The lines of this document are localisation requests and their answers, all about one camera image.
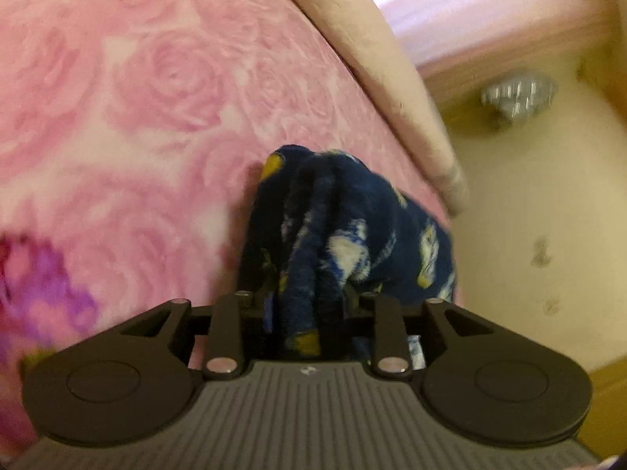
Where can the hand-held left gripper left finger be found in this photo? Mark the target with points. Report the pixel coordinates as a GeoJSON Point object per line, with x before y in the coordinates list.
{"type": "Point", "coordinates": [229, 333]}

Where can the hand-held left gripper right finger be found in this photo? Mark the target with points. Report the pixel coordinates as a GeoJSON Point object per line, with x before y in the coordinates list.
{"type": "Point", "coordinates": [389, 333]}

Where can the navy printed fleece garment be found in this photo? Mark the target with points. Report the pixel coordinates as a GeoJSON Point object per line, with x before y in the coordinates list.
{"type": "Point", "coordinates": [362, 215]}

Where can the purple floral bed sheet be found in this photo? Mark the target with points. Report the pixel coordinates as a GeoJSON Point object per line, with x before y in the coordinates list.
{"type": "Point", "coordinates": [44, 293]}

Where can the pink rose blanket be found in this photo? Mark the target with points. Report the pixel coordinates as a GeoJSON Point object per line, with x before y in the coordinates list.
{"type": "Point", "coordinates": [147, 107]}

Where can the shiny silver object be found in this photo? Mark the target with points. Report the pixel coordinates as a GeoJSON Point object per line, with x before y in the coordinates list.
{"type": "Point", "coordinates": [519, 95]}

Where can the pink curtain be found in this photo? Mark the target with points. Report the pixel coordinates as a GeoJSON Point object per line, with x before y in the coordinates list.
{"type": "Point", "coordinates": [465, 0]}

